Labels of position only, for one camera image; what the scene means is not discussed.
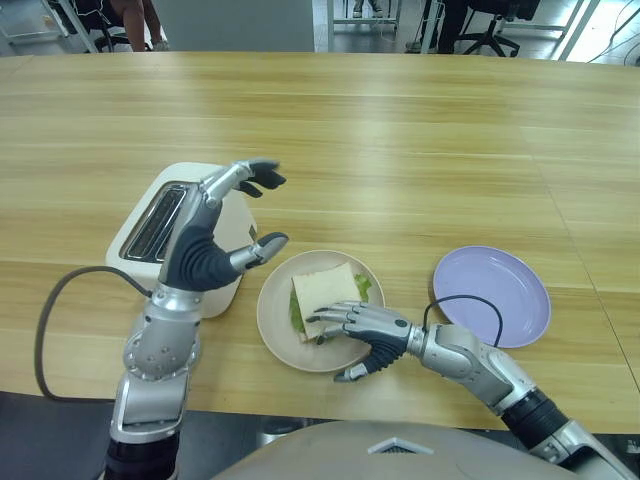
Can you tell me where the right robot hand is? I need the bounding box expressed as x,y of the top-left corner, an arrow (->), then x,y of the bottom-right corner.
305,300 -> 413,384

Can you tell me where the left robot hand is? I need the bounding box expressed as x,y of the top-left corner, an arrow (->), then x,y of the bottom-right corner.
158,157 -> 290,293

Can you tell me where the bread slice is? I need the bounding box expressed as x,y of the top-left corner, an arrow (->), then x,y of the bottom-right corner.
291,261 -> 363,344

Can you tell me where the green lettuce leaf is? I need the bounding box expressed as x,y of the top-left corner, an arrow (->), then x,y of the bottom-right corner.
288,272 -> 374,333

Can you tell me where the cream toaster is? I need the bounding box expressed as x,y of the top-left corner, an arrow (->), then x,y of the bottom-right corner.
104,161 -> 259,319

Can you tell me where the beige round plate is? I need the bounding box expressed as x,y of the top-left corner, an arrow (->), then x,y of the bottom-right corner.
256,249 -> 387,373

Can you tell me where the purple round plate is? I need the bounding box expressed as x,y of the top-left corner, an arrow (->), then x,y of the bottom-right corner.
432,245 -> 552,350

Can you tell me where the robot body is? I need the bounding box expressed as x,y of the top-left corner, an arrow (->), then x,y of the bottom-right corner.
212,420 -> 581,480

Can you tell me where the person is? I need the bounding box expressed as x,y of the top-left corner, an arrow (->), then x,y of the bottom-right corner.
110,0 -> 170,53
404,0 -> 472,54

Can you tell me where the black office chair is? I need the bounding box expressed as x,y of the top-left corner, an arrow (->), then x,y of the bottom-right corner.
457,0 -> 542,56
67,0 -> 132,54

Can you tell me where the black cable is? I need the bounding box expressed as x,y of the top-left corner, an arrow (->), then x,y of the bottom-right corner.
422,294 -> 504,348
33,266 -> 154,402

